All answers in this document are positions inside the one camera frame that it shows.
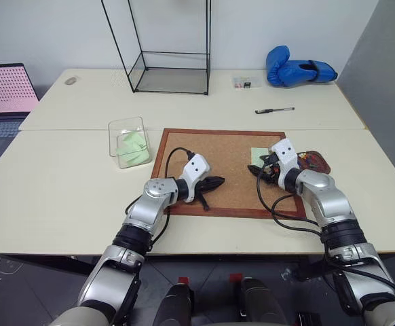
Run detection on green sticky note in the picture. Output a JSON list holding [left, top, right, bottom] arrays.
[[250, 146, 271, 168]]

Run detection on dark rounded shape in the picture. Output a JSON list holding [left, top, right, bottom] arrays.
[[229, 273, 288, 326], [152, 276, 195, 326]]

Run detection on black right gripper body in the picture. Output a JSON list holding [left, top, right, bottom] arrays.
[[260, 153, 284, 185]]

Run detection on crumpled green notes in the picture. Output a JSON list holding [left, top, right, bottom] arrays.
[[115, 131, 151, 167]]

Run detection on clear plastic box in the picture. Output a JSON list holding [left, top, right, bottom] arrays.
[[108, 116, 153, 170]]

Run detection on small clear plastic case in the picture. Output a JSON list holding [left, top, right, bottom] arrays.
[[231, 75, 263, 90]]

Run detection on black pen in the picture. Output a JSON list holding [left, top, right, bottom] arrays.
[[255, 107, 296, 115]]

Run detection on blue boxing glove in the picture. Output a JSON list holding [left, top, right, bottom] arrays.
[[265, 45, 339, 89]]

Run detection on dark red tray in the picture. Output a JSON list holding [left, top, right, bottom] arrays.
[[297, 150, 332, 176]]

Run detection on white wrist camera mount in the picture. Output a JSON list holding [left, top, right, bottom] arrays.
[[178, 153, 212, 204], [271, 138, 302, 189]]

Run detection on black wire frame glass case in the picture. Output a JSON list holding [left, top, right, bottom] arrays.
[[101, 0, 212, 96]]

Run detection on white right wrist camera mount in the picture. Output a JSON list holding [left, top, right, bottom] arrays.
[[271, 138, 302, 189]]

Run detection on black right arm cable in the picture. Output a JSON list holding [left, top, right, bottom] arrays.
[[256, 169, 395, 303]]

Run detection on laptop with pink screen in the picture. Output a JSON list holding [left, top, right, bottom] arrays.
[[0, 62, 41, 139]]

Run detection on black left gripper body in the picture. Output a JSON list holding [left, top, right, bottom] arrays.
[[187, 175, 219, 204]]

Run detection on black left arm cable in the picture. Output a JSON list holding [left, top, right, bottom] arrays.
[[125, 147, 194, 254]]

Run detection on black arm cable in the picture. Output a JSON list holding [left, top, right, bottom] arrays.
[[256, 169, 395, 303], [125, 147, 194, 254]]

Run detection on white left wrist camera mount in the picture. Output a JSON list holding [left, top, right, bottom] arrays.
[[178, 153, 212, 204]]

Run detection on wood framed cork board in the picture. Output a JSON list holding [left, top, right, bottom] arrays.
[[149, 128, 307, 220]]

